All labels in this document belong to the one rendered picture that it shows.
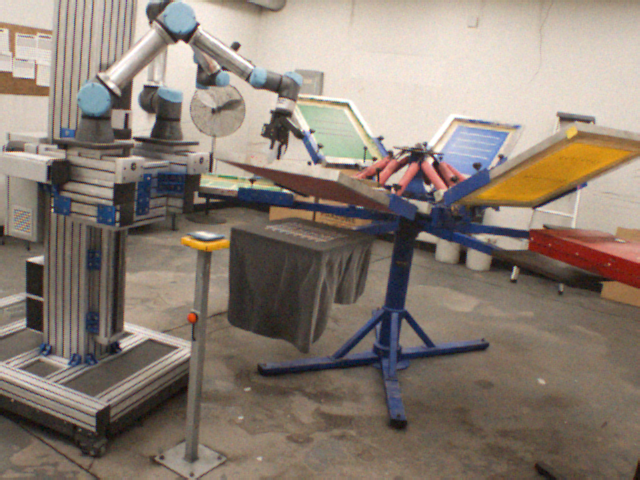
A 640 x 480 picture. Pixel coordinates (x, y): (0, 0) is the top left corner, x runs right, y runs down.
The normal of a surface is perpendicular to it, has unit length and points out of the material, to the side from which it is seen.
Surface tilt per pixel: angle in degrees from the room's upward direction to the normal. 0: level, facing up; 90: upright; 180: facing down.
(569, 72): 90
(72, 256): 90
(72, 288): 90
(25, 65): 89
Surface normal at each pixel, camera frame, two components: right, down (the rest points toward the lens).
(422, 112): -0.53, 0.13
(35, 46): 0.84, 0.18
